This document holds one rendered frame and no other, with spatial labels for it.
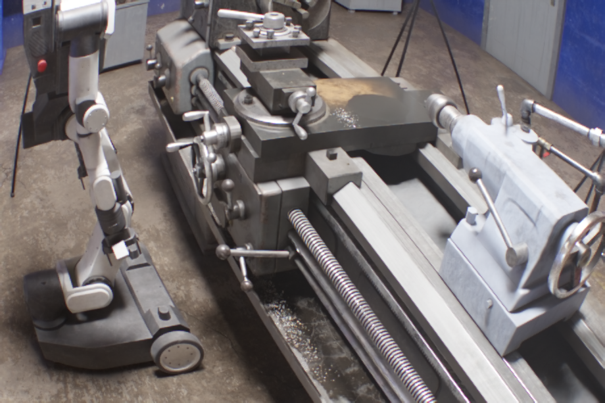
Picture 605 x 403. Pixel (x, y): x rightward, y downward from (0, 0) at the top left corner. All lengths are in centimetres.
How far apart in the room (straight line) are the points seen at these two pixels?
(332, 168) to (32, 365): 139
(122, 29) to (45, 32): 285
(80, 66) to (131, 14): 293
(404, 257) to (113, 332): 111
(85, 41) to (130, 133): 224
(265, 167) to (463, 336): 76
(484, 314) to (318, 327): 72
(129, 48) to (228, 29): 210
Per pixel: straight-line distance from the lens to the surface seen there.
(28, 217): 313
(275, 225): 182
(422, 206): 193
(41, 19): 165
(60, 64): 169
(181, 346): 220
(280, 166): 179
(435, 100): 163
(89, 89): 157
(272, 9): 233
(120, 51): 454
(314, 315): 199
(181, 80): 259
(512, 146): 143
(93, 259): 214
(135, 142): 360
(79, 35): 151
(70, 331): 224
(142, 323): 225
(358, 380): 180
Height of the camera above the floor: 177
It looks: 34 degrees down
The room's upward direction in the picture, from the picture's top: 5 degrees clockwise
